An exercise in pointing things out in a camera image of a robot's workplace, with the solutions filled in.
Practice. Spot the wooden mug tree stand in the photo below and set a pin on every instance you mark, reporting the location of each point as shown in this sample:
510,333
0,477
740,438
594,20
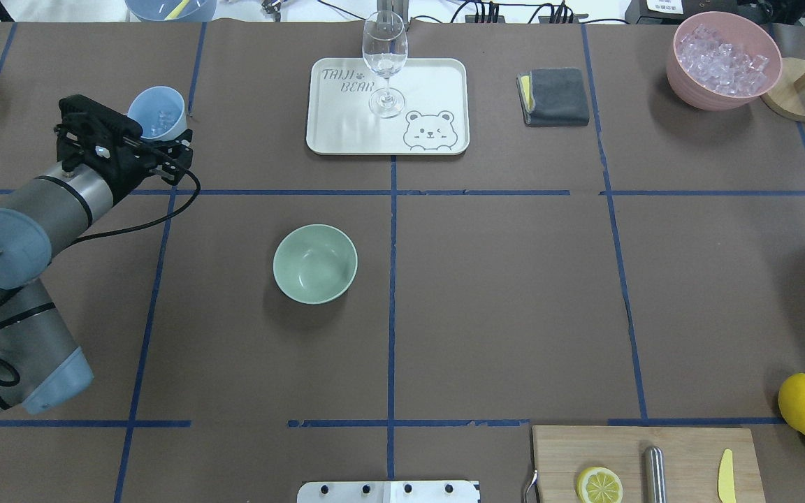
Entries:
804,84

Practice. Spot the metal cylinder tool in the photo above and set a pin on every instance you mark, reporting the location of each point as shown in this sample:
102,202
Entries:
654,468

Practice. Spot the yellow plastic fork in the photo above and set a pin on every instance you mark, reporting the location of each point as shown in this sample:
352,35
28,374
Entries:
177,10

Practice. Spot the green ceramic bowl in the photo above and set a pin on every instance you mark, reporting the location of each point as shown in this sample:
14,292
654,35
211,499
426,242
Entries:
315,264

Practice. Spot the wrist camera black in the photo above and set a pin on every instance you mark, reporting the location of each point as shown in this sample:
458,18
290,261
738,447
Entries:
84,124

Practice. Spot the cream bear tray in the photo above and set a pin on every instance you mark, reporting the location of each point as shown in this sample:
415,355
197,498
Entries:
349,113

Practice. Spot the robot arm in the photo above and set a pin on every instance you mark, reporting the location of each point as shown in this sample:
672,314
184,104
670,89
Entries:
41,365

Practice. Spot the lemon half slice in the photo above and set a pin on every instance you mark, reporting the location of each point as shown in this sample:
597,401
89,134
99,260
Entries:
599,484

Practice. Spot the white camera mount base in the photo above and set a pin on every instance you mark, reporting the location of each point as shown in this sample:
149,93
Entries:
390,491

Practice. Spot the blue bowl with fork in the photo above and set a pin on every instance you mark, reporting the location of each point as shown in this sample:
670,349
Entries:
155,11

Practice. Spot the wooden cutting board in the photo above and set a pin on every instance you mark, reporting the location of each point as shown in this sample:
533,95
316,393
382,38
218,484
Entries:
690,460

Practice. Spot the yellow plastic knife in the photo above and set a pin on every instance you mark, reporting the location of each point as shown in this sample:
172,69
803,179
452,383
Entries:
726,480

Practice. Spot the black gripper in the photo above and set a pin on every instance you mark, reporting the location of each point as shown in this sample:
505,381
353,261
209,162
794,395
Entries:
120,179

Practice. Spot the light blue plastic cup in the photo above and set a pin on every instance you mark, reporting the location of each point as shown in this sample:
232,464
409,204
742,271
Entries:
161,112

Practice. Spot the clear wine glass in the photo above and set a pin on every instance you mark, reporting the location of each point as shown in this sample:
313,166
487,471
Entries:
385,52

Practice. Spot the pink bowl with ice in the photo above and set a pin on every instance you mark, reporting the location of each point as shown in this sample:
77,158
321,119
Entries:
719,61

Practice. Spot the grey folded cloth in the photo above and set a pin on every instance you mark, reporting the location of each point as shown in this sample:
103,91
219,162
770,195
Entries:
553,97

